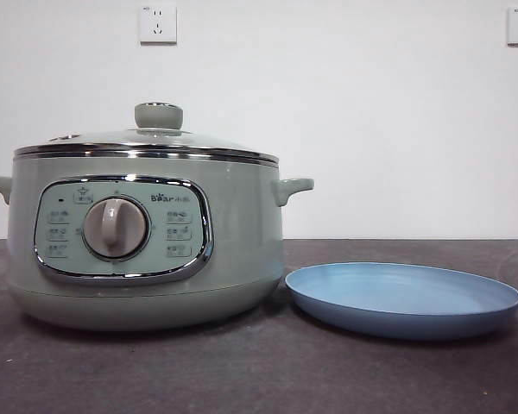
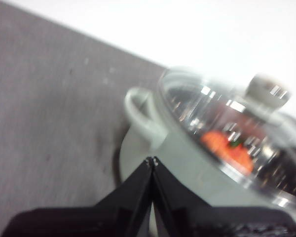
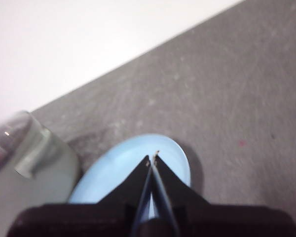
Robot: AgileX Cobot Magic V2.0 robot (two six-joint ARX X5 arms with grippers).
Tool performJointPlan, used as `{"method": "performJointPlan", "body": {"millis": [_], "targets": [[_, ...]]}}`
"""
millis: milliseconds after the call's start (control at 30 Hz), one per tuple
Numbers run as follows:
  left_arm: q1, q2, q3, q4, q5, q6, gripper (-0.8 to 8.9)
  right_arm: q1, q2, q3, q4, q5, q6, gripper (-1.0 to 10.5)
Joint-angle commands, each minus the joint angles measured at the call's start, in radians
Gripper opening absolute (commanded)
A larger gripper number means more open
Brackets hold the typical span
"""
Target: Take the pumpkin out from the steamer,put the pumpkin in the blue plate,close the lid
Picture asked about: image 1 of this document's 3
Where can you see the glass lid with green knob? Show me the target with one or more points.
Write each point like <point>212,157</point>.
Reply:
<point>158,114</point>

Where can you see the pale green electric steamer pot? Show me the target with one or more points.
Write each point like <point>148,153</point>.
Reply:
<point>241,224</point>

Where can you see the blue round plate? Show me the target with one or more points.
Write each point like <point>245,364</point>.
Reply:
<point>414,321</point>

